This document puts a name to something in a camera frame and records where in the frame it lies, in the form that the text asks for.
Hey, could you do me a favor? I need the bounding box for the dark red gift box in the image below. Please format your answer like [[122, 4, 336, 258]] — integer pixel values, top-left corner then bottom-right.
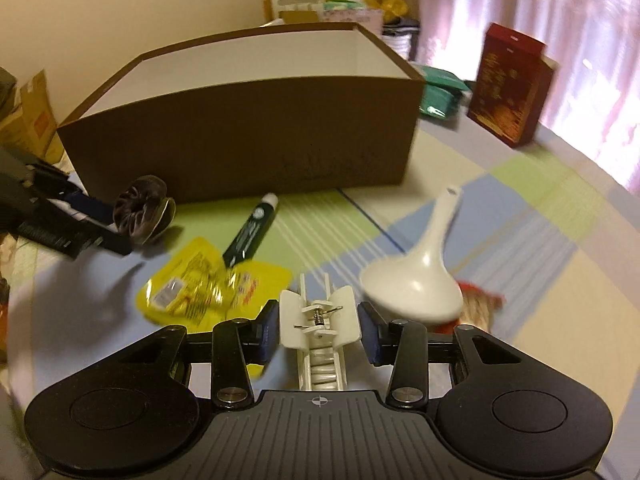
[[467, 22, 558, 148]]

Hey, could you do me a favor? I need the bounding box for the yellow foil pouch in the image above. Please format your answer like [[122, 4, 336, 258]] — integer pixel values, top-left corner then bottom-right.
[[137, 237, 293, 376]]

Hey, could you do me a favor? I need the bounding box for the white ceramic spoon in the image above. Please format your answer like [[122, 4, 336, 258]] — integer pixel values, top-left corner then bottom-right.
[[360, 186, 466, 325]]

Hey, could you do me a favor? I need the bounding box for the yellow plastic bag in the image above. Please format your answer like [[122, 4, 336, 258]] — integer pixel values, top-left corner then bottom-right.
[[364, 0, 408, 25]]

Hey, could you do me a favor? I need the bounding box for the plain cardboard box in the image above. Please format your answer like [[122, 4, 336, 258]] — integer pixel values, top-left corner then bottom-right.
[[279, 10, 322, 26]]

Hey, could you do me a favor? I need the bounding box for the stack of magazines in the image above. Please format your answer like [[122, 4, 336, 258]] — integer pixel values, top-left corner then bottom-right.
[[382, 17, 422, 62]]

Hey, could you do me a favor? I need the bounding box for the pink curtain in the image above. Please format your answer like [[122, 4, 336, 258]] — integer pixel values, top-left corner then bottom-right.
[[367, 0, 640, 186]]

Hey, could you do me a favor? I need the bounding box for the white hair claw clip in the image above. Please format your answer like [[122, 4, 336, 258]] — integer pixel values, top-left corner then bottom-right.
[[277, 272, 362, 392]]

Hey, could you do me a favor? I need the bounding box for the cardboard box orange label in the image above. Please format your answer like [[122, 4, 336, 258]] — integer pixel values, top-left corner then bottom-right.
[[0, 70, 67, 163]]

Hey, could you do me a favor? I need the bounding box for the brown velvet scrunchie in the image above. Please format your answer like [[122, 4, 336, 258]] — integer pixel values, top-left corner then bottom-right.
[[112, 175, 177, 247]]

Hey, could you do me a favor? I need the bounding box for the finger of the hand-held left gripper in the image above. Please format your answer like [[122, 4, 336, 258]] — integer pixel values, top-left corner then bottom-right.
[[47, 187, 118, 224], [17, 209, 133, 261]]

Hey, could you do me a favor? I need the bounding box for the red candy packet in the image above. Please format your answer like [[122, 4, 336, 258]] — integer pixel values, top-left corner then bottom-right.
[[435, 280, 506, 335]]

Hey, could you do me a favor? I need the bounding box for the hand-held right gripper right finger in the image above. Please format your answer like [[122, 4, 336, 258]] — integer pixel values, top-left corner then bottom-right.
[[356, 301, 526, 410]]

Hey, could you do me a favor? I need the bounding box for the pink tissue packet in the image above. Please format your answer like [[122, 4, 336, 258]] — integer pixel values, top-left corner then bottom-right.
[[324, 7, 385, 31]]

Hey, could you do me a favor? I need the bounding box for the brown cardboard box white inside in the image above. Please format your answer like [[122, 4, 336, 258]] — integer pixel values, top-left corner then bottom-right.
[[56, 22, 427, 206]]

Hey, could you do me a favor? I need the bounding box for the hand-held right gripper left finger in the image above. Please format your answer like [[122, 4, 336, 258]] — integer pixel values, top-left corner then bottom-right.
[[115, 300, 280, 409]]

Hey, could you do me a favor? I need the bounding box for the dark green tube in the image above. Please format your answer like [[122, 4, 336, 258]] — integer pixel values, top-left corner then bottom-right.
[[222, 193, 281, 268]]

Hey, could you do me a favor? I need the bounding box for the green packet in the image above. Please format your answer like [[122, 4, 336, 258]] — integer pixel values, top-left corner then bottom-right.
[[419, 65, 473, 122]]

